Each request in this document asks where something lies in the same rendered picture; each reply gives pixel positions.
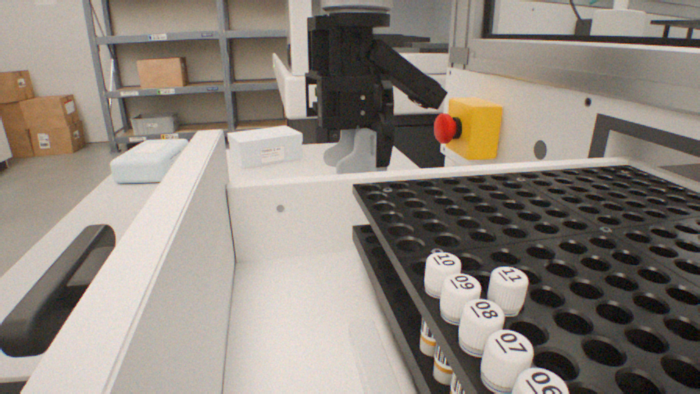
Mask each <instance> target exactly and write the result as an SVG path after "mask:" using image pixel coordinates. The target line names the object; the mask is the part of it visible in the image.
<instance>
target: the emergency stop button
mask: <svg viewBox="0 0 700 394"><path fill-rule="evenodd" d="M455 133H456V124H455V121H453V120H452V117H451V116H450V115H449V114H447V113H441V114H440V115H439V116H438V117H437V118H436V120H435V121H434V135H435V138H436V139H437V140H438V141H439V142H440V143H441V144H448V143H449V142H450V141H451V140H452V137H453V136H454V135H455Z"/></svg>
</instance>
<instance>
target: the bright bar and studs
mask: <svg viewBox="0 0 700 394"><path fill-rule="evenodd" d="M348 340H349V343H350V346H351V349H352V354H353V357H354V360H355V365H356V368H357V371H358V373H359V378H360V381H361V384H362V389H363V391H364V394H402V391H401V389H400V387H399V385H398V381H397V379H396V377H395V373H394V371H393V369H392V367H391V364H390V361H389V359H388V355H387V354H386V351H385V349H384V346H383V343H382V341H381V339H380V336H379V333H378V331H377V328H376V325H375V324H374V321H373V320H372V319H369V320H363V321H353V322H349V323H348Z"/></svg>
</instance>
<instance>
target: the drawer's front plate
mask: <svg viewBox="0 0 700 394"><path fill-rule="evenodd" d="M228 182H230V178H229V172H228V165H227V153H226V146H225V138H224V133H223V131H222V130H210V131H198V132H197V133H196V134H195V136H194V137H193V138H192V139H191V141H190V142H189V143H188V145H187V146H186V148H185V149H184V151H183V152H182V153H181V154H180V156H179V157H178V159H177V160H176V162H175V163H174V165H172V167H171V168H170V170H169V171H168V173H167V174H166V176H165V177H164V178H163V179H162V181H161V182H160V184H159V185H158V187H157V188H156V190H155V191H154V192H153V193H152V195H151V197H150V198H149V199H148V201H147V202H146V203H145V205H144V206H143V208H142V209H141V211H140V213H139V214H138V215H137V216H136V218H135V219H134V221H133V223H132V224H131V225H130V226H129V228H128V229H127V231H126V233H125V234H124V236H123V237H122V238H121V239H120V241H119V243H118V244H117V246H116V248H115V249H114V250H113V251H112V253H111V255H110V256H109V258H108V259H107V260H106V262H105V263H104V265H103V266H102V268H101V270H100V271H99V272H98V274H97V275H96V277H95V279H94V280H93V282H92V283H91V284H90V286H89V287H88V289H87V291H86V292H85V293H84V295H83V296H82V298H81V299H80V301H79V303H78V304H77V306H76V307H75V309H74V310H73V312H72V313H71V314H70V316H69V318H68V319H67V321H66V323H65V324H64V325H63V327H62V329H61V330H60V332H59V333H58V334H57V336H56V338H55V340H54V341H53V343H52V344H51V345H50V347H49V349H48V351H47V352H46V354H45V355H44V356H43V358H42V360H41V362H40V363H39V364H38V366H37V368H36V369H35V371H34V373H33V374H32V375H31V377H30V379H29V380H28V382H27V383H26V385H25V386H24V388H23V390H22V392H21V393H20V394H223V382H224V373H225V364H226V356H227V340H228V332H229V325H230V310H231V303H232V295H233V287H234V274H235V267H236V258H235V252H234V242H233V236H232V230H231V225H230V214H229V208H228V201H227V190H226V188H227V183H228Z"/></svg>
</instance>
